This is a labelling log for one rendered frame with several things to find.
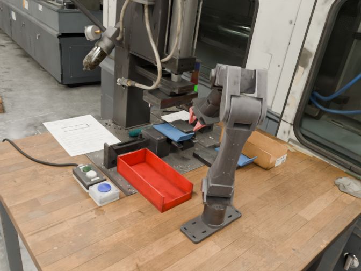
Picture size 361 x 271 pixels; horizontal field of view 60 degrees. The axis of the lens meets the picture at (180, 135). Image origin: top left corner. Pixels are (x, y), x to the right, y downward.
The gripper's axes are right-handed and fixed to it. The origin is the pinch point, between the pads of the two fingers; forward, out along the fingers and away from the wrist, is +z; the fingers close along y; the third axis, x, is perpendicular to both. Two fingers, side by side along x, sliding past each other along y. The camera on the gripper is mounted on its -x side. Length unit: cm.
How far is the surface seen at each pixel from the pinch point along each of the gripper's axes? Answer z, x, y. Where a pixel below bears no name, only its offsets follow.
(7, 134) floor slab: 205, 11, 134
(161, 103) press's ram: -1.8, 9.3, 9.9
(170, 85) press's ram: -4.1, 3.7, 15.1
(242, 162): 4.4, -16.1, -17.7
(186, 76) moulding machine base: 45, -62, 56
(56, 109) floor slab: 222, -48, 165
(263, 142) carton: 4.9, -35.1, -12.9
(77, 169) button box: 17.7, 37.5, 2.9
